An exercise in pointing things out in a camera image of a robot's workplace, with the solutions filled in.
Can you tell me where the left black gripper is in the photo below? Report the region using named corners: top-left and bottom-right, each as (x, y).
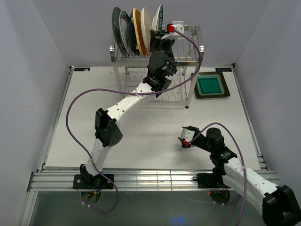
top-left (149, 30), bottom-right (177, 74)

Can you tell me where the white plate navy lettered rim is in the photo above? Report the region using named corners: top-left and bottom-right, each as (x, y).
top-left (152, 4), bottom-right (164, 31)

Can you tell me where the dark blue leaf-shaped dish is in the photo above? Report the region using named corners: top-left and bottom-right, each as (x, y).
top-left (127, 15), bottom-right (140, 56)

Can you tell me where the pink cream floral round plate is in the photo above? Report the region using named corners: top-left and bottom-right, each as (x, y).
top-left (141, 7), bottom-right (152, 56)

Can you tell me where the square bamboo-pattern tray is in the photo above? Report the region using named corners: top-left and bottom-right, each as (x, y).
top-left (132, 8), bottom-right (147, 57)

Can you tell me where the white plate green red rim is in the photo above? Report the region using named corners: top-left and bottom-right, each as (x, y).
top-left (119, 11), bottom-right (133, 57)

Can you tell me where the large dark teal round plate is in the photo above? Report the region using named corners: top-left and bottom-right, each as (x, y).
top-left (112, 7), bottom-right (128, 57)

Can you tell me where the dark square plate gold rim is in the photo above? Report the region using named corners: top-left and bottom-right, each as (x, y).
top-left (194, 72), bottom-right (230, 99)

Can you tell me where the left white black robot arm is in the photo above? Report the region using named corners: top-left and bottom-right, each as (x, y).
top-left (80, 30), bottom-right (177, 188)

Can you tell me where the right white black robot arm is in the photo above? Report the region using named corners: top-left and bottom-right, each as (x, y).
top-left (179, 124), bottom-right (301, 226)

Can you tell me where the stainless steel two-tier dish rack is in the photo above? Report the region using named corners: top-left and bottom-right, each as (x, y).
top-left (109, 35), bottom-right (198, 108)

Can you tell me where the green square dish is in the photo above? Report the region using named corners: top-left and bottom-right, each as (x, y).
top-left (196, 75), bottom-right (224, 96)

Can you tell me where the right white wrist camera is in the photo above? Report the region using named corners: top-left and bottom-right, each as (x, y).
top-left (180, 129), bottom-right (195, 144)

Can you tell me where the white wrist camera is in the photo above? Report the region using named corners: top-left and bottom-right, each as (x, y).
top-left (180, 129), bottom-right (195, 144)
top-left (161, 21), bottom-right (184, 40)

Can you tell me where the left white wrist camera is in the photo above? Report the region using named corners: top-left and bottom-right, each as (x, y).
top-left (161, 21), bottom-right (184, 40)

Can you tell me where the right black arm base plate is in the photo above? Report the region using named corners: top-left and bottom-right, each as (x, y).
top-left (196, 173), bottom-right (242, 189)

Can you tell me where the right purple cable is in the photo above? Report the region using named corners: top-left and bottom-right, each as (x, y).
top-left (187, 123), bottom-right (247, 226)

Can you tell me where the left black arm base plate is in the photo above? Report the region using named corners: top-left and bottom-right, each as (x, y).
top-left (72, 174), bottom-right (113, 190)

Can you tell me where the aluminium front rail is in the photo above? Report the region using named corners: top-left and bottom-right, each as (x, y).
top-left (27, 171), bottom-right (283, 193)

